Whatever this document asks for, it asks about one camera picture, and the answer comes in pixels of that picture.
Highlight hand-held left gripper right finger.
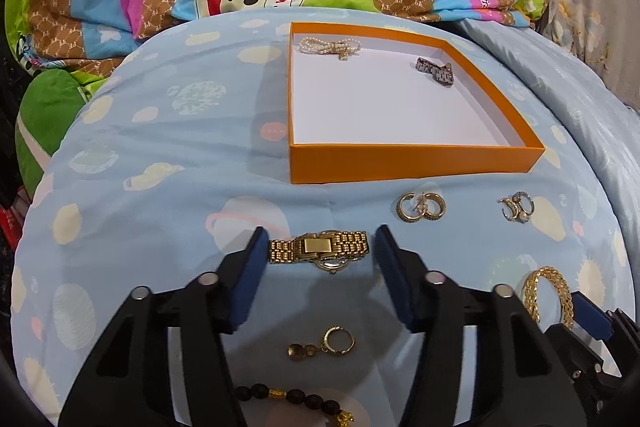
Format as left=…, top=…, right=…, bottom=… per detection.
left=375, top=224, right=586, bottom=427

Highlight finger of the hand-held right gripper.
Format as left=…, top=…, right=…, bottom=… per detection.
left=570, top=292, right=613, bottom=340

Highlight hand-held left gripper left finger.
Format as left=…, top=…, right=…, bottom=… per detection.
left=59, top=227, right=266, bottom=427

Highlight gold chain bracelet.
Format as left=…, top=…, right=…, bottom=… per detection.
left=521, top=266, right=576, bottom=329

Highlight gold link watch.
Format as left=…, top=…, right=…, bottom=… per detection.
left=269, top=229, right=371, bottom=274

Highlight gold drop earring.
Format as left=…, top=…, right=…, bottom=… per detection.
left=287, top=326, right=357, bottom=362

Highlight orange shallow box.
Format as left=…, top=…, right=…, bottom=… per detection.
left=288, top=22, right=547, bottom=185

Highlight black bead bracelet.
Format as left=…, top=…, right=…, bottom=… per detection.
left=235, top=383, right=357, bottom=427

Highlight silver pearl rings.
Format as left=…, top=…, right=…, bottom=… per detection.
left=499, top=197, right=529, bottom=224

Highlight silver link watch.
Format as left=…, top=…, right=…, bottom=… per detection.
left=416, top=56, right=456, bottom=85

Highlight pale blue quilt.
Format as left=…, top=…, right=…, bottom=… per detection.
left=455, top=17, right=640, bottom=233

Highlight red packets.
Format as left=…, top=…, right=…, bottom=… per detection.
left=0, top=184, right=33, bottom=235

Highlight green pillow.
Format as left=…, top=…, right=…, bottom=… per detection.
left=15, top=69, right=106, bottom=202

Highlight white pearl bracelet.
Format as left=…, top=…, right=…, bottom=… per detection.
left=299, top=36, right=363, bottom=61

